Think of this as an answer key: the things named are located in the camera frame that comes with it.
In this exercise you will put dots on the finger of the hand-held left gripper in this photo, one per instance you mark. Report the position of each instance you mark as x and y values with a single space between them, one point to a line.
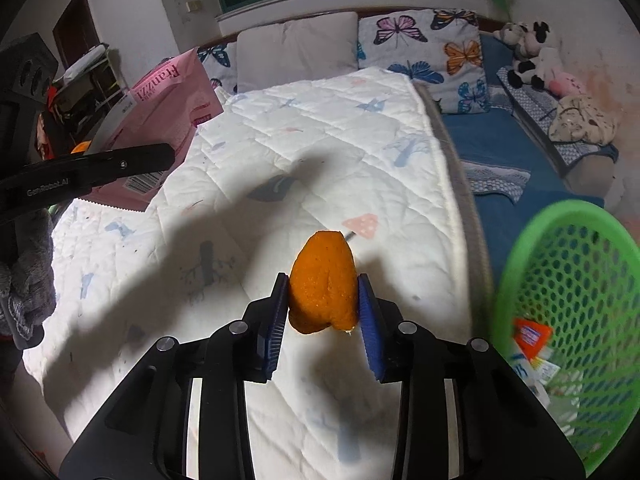
135 162

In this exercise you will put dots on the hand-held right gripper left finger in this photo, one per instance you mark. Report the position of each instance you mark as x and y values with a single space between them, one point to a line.
274 340

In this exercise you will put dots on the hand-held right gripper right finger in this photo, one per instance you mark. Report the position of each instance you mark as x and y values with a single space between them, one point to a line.
372 340

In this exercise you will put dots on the pink snack packet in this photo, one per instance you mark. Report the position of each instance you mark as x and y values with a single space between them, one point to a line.
165 105

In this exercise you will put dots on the orange peel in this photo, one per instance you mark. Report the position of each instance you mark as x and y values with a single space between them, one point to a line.
322 285

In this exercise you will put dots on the orange snack packet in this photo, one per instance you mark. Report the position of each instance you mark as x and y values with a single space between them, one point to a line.
532 335

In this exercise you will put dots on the green plastic basket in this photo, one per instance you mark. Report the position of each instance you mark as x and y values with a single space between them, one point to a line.
540 240

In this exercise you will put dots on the person's left hand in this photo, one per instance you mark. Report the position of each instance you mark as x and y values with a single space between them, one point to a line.
30 285

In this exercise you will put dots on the cluttered shelf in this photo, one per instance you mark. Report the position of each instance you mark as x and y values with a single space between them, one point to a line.
85 85

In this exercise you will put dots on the small butterfly print pillow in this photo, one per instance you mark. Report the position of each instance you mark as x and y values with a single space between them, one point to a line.
220 60

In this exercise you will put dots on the dark wooden door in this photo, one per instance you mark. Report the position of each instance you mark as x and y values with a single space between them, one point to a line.
72 25

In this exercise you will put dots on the white quilted mattress pad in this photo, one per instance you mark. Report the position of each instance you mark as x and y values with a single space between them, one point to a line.
325 135

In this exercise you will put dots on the white pillow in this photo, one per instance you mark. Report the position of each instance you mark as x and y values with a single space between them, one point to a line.
295 50

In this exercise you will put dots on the blue patterned cloth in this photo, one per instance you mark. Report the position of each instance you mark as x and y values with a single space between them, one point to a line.
495 180

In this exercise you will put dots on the blue bed sheet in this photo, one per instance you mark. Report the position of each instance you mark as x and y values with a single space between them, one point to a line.
500 145

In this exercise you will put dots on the large butterfly print pillow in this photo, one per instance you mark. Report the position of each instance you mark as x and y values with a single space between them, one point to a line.
415 40

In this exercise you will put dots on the beige spotted cloth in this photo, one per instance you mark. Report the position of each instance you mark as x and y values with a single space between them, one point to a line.
585 120

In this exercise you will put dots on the pink plush toy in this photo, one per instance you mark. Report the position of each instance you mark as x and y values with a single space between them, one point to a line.
567 84

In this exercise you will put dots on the black and white cow plush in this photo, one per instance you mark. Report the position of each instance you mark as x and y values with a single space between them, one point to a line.
537 55

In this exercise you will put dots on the grey plush toy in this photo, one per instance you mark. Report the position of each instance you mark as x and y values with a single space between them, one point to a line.
510 37

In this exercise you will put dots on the wall socket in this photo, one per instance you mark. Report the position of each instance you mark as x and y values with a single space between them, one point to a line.
195 6

